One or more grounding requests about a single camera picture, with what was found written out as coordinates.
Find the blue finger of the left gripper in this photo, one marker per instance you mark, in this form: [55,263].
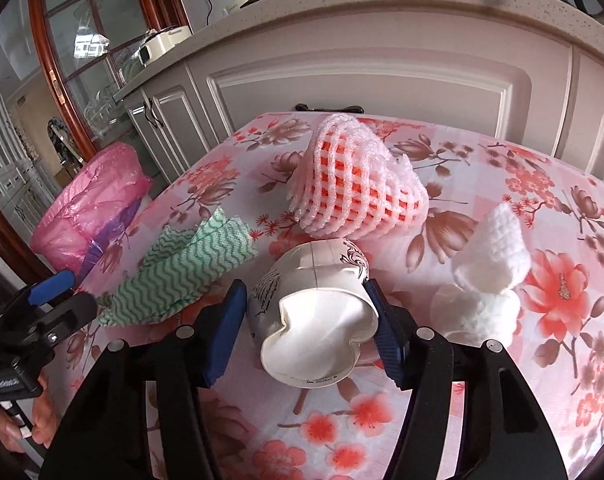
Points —
[51,288]

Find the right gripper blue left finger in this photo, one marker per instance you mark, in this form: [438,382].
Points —
[205,347]

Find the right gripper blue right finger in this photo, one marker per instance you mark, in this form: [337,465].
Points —
[404,354]

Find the crushed white paper cup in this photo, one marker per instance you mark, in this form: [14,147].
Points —
[309,314]

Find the pink lined trash bin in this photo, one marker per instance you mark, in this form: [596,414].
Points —
[92,210]

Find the white small kitchen appliance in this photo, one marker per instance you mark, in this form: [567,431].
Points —
[159,42]

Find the white kitchen base cabinets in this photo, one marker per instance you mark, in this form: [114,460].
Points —
[526,71]

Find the person's left hand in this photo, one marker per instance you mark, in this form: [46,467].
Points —
[44,418]

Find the green zigzag cleaning cloth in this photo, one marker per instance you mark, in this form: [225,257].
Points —
[178,270]

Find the white foam net sleeve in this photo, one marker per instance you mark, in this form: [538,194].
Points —
[480,302]

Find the white dining chair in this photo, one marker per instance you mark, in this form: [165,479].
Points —
[64,144]

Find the pink floral tablecloth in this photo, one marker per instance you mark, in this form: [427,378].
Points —
[261,429]

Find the wooden framed glass door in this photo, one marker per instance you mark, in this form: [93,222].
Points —
[65,59]

